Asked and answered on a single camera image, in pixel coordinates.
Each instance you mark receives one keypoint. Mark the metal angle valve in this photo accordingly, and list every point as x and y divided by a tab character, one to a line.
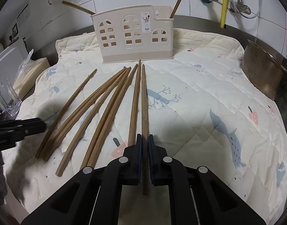
243	8

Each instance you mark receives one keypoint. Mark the stainless steel pot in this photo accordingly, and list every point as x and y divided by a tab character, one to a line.
260	70

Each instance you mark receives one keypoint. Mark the beige plastic chopstick holder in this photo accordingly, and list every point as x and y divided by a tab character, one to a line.
143	51

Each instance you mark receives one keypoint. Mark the white appliance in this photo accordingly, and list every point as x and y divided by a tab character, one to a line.
9	56

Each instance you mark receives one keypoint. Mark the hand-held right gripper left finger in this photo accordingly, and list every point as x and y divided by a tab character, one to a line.
139	150

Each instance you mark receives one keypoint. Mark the wall socket with plug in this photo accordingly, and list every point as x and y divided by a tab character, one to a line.
14	31

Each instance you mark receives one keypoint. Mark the white wall label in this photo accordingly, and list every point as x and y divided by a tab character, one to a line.
23	15

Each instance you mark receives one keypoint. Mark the quilted printed mat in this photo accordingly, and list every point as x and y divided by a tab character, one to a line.
192	86

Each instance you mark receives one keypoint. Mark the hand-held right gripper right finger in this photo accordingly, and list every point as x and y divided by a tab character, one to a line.
151	150

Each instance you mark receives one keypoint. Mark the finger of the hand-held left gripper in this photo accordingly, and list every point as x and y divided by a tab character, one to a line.
34	128
14	122

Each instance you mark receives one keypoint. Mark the beige pack in plastic wrap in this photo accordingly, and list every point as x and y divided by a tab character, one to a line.
31	75

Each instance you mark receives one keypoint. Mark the clear glass cup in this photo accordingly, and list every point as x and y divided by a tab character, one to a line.
7	98

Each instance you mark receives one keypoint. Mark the pile of wooden chopsticks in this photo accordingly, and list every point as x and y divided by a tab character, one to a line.
133	112

